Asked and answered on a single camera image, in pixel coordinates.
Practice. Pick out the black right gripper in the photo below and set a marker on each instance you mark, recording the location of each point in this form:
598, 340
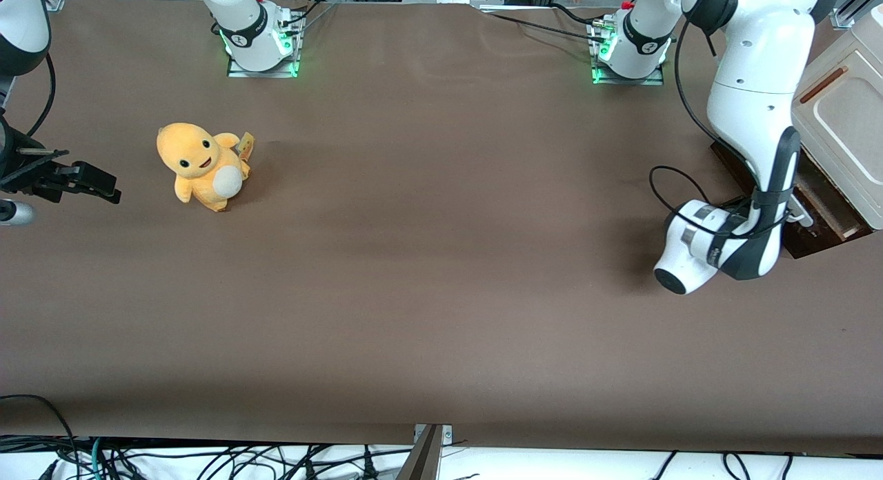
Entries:
15, 170

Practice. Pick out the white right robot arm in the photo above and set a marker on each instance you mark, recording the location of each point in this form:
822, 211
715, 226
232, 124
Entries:
248, 25

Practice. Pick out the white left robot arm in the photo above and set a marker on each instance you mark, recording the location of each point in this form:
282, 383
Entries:
759, 52

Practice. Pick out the yellow plush toy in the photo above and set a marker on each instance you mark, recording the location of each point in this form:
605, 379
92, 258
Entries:
200, 163

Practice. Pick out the dark brown wooden base board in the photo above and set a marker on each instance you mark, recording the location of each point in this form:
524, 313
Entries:
807, 247

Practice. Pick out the white microwave oven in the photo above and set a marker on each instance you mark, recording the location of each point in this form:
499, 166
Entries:
848, 128

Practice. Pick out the small aluminium corner bracket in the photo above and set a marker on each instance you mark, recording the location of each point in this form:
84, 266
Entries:
55, 1

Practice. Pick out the metal table edge bracket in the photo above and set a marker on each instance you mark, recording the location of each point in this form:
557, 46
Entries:
424, 459

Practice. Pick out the aluminium frame profile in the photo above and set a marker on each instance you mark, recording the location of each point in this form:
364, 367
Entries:
861, 4

